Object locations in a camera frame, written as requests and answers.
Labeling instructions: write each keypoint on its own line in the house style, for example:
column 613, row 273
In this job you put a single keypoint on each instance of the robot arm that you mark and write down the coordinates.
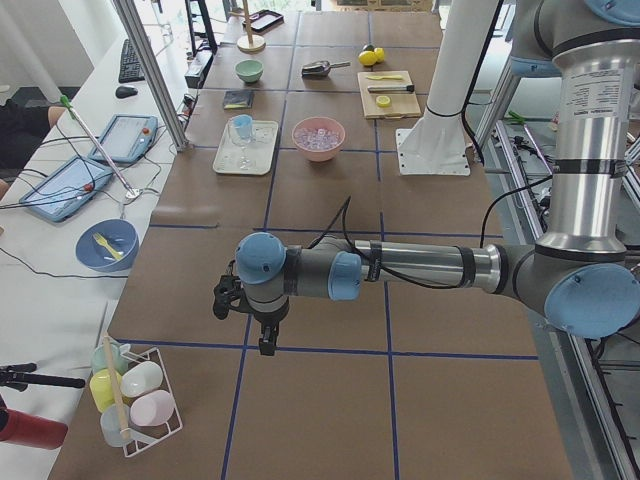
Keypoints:
column 573, row 275

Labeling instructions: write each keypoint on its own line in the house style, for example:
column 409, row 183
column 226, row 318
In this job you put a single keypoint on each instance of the metal ice scoop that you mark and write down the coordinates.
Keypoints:
column 321, row 69

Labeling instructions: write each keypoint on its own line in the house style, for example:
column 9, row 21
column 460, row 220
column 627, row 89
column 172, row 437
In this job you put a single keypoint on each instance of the pink bowl of ice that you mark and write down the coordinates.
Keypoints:
column 318, row 139

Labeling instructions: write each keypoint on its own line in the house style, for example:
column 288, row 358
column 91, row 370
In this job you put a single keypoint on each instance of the lemon half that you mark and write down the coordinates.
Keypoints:
column 383, row 101

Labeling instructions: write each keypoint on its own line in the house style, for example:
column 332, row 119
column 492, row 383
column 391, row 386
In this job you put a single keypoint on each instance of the black computer mouse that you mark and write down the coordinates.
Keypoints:
column 123, row 92

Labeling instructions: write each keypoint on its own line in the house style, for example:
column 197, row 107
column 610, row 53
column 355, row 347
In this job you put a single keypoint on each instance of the blue teach pendant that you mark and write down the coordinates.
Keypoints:
column 67, row 189
column 126, row 138

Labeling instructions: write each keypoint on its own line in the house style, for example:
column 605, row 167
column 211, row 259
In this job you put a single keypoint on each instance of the green ceramic bowl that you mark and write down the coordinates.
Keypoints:
column 249, row 71

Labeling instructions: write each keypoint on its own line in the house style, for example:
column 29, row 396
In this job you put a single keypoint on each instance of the wooden cutting board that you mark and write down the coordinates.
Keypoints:
column 404, row 105

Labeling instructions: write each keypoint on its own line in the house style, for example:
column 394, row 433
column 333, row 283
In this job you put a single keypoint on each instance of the cream serving tray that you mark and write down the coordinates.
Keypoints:
column 236, row 156

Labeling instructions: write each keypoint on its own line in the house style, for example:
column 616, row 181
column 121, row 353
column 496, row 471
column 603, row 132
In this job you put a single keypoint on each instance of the aluminium frame post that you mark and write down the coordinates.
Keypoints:
column 130, row 19

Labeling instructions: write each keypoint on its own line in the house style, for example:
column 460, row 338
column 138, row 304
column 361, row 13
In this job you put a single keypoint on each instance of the yellow plastic knife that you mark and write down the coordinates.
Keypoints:
column 384, row 77

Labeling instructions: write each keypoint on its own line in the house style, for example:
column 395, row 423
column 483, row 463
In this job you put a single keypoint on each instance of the clear wine glass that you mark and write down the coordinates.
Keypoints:
column 244, row 162

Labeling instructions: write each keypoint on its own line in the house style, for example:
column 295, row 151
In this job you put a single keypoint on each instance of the white wire cup rack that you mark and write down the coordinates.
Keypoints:
column 133, row 395

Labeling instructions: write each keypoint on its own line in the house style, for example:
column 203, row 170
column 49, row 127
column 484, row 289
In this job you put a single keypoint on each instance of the blue bowl with fork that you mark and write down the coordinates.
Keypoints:
column 108, row 246

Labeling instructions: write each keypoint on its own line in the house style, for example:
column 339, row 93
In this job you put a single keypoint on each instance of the black tripod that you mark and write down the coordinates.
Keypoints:
column 20, row 376

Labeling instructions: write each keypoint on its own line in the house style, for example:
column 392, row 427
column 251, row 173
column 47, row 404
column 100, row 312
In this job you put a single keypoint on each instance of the grey folded cloth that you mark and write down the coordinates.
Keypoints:
column 238, row 99

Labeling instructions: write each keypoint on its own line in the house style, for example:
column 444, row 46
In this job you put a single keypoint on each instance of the wooden stand with base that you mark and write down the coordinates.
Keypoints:
column 250, row 42

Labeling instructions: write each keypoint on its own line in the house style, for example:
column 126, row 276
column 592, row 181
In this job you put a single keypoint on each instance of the red bottle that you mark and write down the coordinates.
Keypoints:
column 20, row 428

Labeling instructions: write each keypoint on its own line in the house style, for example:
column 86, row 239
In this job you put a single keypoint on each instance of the black keyboard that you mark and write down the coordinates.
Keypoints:
column 130, row 68

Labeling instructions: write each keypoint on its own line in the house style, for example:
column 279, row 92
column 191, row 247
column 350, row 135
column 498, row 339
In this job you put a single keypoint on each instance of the metal cylinder tool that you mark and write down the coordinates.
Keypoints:
column 391, row 89

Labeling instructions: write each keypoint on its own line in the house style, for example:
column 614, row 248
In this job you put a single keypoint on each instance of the far blue teach pendant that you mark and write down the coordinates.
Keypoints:
column 126, row 138

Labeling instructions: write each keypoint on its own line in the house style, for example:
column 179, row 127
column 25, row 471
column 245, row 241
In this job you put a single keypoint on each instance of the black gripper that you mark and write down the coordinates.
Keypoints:
column 270, row 318

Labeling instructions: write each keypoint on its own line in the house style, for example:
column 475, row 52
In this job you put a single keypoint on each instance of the blue plastic cup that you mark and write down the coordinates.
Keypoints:
column 242, row 128

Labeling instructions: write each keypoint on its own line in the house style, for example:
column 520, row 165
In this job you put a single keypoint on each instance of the near blue teach pendant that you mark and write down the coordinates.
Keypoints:
column 67, row 189

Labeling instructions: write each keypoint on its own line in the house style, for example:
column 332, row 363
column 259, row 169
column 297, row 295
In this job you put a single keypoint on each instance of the yellow lemon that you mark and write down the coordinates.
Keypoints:
column 380, row 54
column 367, row 58

